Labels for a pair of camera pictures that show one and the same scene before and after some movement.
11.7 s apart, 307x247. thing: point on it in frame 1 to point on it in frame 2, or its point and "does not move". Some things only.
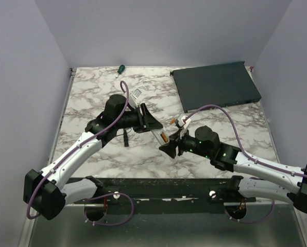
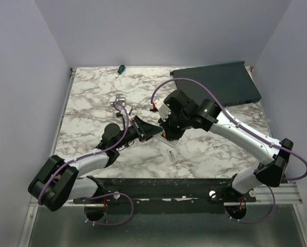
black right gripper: (170, 148) to (170, 134)
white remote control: (163, 136) does not move
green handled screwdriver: (121, 69) does not move
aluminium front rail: (170, 205) does not move
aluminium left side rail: (61, 116) does not move
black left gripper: (146, 121) to (147, 130)
